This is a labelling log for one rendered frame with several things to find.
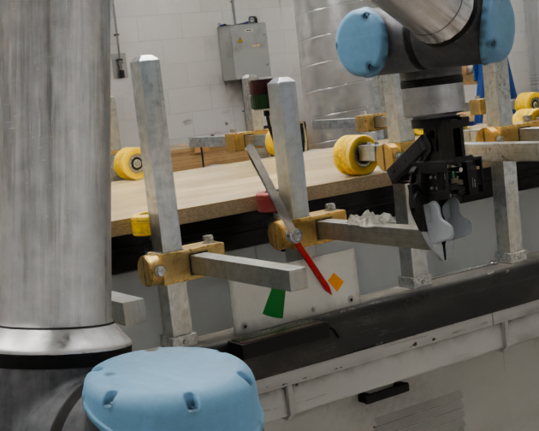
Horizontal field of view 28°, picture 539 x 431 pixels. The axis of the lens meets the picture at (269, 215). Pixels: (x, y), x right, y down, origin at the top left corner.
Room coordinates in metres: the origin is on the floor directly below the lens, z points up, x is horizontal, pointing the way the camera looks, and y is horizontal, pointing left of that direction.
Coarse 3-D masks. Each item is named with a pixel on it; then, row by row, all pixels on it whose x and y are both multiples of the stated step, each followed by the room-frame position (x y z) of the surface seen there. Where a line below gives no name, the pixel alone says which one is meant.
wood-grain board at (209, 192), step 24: (216, 168) 2.70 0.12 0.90; (240, 168) 2.62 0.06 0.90; (312, 168) 2.39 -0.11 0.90; (336, 168) 2.32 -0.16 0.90; (120, 192) 2.32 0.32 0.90; (144, 192) 2.26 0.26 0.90; (192, 192) 2.14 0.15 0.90; (216, 192) 2.09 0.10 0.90; (240, 192) 2.03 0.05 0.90; (312, 192) 2.03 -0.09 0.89; (336, 192) 2.06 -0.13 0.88; (120, 216) 1.85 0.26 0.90; (192, 216) 1.88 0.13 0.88; (216, 216) 1.91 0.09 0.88
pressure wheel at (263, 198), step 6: (258, 192) 1.93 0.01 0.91; (264, 192) 1.92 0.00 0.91; (258, 198) 1.91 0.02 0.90; (264, 198) 1.90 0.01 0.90; (258, 204) 1.91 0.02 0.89; (264, 204) 1.90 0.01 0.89; (270, 204) 1.89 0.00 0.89; (258, 210) 1.92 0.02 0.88; (264, 210) 1.90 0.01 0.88; (270, 210) 1.89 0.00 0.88; (276, 210) 1.89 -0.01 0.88; (276, 216) 1.92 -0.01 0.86
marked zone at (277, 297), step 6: (270, 294) 1.75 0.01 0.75; (276, 294) 1.76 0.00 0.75; (282, 294) 1.76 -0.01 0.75; (270, 300) 1.75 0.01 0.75; (276, 300) 1.76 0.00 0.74; (282, 300) 1.76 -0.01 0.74; (270, 306) 1.75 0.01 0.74; (276, 306) 1.76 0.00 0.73; (282, 306) 1.76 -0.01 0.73; (264, 312) 1.74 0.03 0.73; (270, 312) 1.75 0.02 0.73; (276, 312) 1.76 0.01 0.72; (282, 312) 1.76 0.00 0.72
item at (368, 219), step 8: (352, 216) 1.73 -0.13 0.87; (360, 216) 1.73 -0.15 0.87; (368, 216) 1.69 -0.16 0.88; (376, 216) 1.71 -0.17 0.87; (384, 216) 1.70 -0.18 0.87; (392, 216) 1.70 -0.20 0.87; (352, 224) 1.70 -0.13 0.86; (360, 224) 1.69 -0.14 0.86; (368, 224) 1.68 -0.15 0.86; (376, 224) 1.67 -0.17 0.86
